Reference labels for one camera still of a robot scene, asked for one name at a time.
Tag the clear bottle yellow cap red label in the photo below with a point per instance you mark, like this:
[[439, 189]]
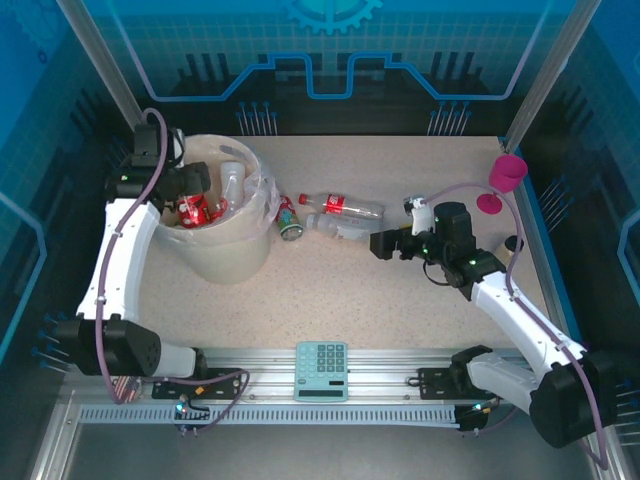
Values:
[[192, 212]]

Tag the clear bottle white label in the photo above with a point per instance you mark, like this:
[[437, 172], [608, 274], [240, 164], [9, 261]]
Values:
[[340, 227]]

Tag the clear plastic bin liner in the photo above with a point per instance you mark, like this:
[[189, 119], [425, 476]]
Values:
[[260, 185]]

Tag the white plastic bin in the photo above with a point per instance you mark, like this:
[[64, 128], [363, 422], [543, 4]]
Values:
[[230, 255]]

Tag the bottle with cartoon label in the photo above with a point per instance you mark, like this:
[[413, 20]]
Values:
[[289, 217]]

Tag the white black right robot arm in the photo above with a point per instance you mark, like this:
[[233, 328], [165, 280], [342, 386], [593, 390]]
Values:
[[525, 320]]

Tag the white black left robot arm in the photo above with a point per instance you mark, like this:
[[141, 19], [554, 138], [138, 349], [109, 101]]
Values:
[[125, 250]]

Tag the small round dark-topped container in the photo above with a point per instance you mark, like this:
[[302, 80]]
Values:
[[510, 247]]

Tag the blue table side strip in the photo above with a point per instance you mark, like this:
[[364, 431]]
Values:
[[545, 255]]

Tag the pink plastic goblet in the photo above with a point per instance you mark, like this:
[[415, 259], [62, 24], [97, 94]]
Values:
[[507, 172]]

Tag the teal calculator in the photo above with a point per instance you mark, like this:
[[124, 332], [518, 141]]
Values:
[[320, 370]]

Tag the small striped card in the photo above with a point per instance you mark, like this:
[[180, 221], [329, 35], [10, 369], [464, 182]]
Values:
[[130, 390]]

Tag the aluminium frame post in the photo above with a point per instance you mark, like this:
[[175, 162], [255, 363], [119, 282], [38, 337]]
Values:
[[550, 75], [111, 75]]

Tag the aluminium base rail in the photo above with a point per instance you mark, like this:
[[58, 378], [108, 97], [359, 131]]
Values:
[[380, 375]]

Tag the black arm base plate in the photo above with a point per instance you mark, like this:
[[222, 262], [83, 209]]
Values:
[[435, 385], [220, 387]]

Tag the aluminium frame profile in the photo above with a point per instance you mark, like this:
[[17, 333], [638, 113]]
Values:
[[622, 462], [55, 440]]

